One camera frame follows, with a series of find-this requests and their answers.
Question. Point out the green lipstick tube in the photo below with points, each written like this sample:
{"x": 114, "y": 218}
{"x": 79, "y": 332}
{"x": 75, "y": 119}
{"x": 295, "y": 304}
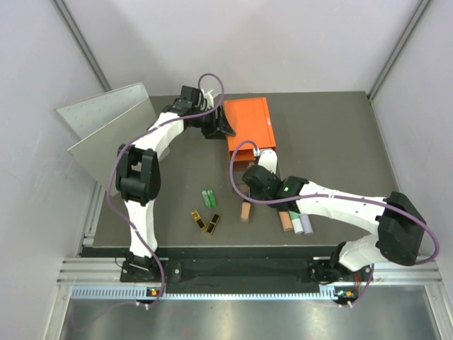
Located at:
{"x": 206, "y": 199}
{"x": 213, "y": 200}

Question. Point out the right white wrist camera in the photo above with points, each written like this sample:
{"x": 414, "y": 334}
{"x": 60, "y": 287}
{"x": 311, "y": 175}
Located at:
{"x": 266, "y": 158}

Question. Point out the clear acrylic drawer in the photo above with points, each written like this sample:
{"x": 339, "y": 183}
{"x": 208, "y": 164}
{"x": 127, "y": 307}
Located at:
{"x": 238, "y": 170}

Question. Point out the orange drawer box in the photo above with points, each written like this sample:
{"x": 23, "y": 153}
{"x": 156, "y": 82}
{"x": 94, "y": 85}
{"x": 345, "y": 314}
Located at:
{"x": 250, "y": 120}

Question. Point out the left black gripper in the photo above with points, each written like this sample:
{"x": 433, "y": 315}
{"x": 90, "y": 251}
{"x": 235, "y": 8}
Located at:
{"x": 218, "y": 127}

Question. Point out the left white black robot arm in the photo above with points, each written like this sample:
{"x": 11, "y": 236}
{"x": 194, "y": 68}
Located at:
{"x": 138, "y": 178}

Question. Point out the lilac white tube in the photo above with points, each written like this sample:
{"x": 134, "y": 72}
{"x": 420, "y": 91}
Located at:
{"x": 306, "y": 224}

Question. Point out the peach foundation bottle black cap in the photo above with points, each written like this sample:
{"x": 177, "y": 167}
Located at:
{"x": 245, "y": 211}

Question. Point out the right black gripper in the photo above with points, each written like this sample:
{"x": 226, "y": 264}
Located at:
{"x": 255, "y": 195}

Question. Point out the green white tube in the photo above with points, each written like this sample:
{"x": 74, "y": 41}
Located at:
{"x": 296, "y": 222}

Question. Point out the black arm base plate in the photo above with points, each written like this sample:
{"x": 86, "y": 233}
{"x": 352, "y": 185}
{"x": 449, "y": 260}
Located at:
{"x": 241, "y": 271}

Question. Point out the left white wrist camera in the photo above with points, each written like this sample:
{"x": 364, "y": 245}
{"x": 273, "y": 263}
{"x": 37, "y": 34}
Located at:
{"x": 207, "y": 101}

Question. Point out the green lipstick tube right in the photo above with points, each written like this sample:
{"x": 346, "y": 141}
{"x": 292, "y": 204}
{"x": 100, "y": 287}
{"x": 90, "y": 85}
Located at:
{"x": 213, "y": 200}

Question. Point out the aluminium frame rail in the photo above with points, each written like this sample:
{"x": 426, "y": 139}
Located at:
{"x": 93, "y": 271}

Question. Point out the grey metal panel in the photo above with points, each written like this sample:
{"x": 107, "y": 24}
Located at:
{"x": 103, "y": 123}

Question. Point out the slotted grey cable duct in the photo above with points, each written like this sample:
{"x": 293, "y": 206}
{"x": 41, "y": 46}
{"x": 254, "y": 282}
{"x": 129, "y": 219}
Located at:
{"x": 86, "y": 292}

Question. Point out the orange tube grey cap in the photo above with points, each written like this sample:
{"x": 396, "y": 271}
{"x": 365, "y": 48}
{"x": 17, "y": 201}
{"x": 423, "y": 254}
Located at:
{"x": 285, "y": 221}

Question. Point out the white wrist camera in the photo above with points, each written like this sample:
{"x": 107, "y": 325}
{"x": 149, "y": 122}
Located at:
{"x": 207, "y": 101}
{"x": 266, "y": 158}

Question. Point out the gold black compact left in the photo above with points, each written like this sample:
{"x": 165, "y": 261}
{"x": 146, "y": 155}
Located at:
{"x": 198, "y": 220}

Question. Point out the gold black compact right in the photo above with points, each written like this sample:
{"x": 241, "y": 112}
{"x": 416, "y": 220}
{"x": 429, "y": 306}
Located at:
{"x": 213, "y": 223}

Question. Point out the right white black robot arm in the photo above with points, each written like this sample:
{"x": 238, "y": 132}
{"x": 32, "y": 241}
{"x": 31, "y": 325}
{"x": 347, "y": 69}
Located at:
{"x": 392, "y": 224}

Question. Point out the gold black compact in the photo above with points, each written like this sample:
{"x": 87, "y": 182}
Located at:
{"x": 213, "y": 223}
{"x": 198, "y": 220}

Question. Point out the green lipstick tube left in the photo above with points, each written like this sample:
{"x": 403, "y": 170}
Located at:
{"x": 206, "y": 199}

